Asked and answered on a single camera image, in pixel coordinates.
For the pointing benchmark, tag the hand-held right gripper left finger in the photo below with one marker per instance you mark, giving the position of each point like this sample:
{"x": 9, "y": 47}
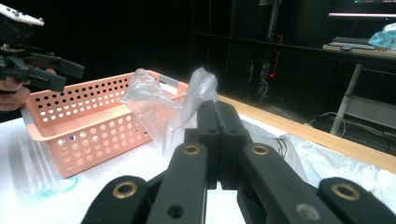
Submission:
{"x": 207, "y": 124}

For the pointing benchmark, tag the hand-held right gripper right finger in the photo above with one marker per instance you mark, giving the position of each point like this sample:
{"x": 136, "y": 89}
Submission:
{"x": 232, "y": 130}

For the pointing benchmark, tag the pink perforated plastic basket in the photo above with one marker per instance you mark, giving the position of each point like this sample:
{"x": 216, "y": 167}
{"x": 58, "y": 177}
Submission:
{"x": 87, "y": 124}

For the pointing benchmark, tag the translucent white plastic bag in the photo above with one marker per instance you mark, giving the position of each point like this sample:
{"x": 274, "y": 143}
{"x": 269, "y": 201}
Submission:
{"x": 149, "y": 93}

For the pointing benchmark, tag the dark equipment rack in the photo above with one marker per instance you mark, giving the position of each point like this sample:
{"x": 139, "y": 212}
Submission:
{"x": 264, "y": 62}

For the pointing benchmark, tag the white table mat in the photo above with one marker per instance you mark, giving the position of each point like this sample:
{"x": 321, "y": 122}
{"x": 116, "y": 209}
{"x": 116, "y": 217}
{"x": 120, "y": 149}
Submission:
{"x": 28, "y": 161}

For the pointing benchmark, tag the dark keyboard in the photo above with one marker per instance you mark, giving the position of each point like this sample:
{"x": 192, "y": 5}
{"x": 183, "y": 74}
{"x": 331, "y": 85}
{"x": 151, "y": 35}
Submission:
{"x": 350, "y": 40}

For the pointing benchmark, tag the computer monitor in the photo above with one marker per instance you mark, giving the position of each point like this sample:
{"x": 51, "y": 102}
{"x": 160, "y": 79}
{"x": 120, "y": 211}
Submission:
{"x": 361, "y": 9}

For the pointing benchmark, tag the light blue plastic packet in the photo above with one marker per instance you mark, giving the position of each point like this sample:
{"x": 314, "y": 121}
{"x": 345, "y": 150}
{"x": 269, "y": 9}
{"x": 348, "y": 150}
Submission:
{"x": 384, "y": 39}

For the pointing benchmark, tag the white table frame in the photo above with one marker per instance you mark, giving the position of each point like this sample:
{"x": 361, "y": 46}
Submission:
{"x": 345, "y": 99}

